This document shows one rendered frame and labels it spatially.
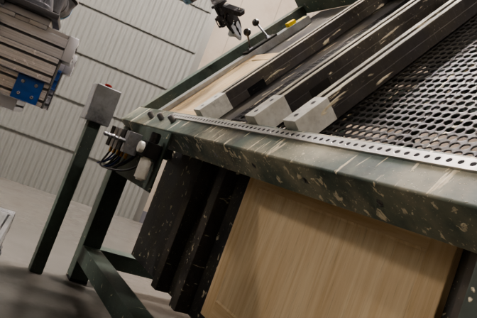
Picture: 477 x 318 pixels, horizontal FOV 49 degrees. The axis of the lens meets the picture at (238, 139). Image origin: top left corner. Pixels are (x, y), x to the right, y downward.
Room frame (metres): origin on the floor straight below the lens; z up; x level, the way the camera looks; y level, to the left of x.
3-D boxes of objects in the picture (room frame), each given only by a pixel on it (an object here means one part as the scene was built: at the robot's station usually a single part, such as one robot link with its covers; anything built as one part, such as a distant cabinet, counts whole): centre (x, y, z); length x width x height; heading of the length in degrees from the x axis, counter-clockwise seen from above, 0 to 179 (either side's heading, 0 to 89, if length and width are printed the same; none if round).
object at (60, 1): (2.31, 0.99, 1.20); 0.13 x 0.12 x 0.14; 8
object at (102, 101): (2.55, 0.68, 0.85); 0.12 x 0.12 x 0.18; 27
